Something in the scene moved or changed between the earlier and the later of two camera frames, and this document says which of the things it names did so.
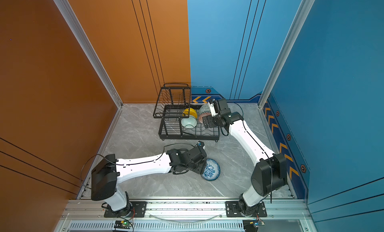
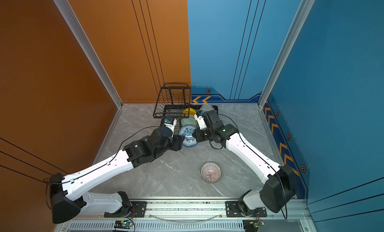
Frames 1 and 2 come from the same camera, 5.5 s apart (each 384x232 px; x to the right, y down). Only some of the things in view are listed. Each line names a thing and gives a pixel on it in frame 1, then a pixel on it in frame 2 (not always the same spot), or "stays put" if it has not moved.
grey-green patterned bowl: x=205 y=108 stays put
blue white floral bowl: x=212 y=170 to x=187 y=130
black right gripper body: x=213 y=121 to x=202 y=135
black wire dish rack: x=179 y=119 stays put
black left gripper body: x=199 y=168 to x=177 y=143
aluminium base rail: x=88 y=216 stays put
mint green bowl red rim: x=190 y=122 stays put
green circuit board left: x=122 y=224 stays put
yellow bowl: x=192 y=111 stays put
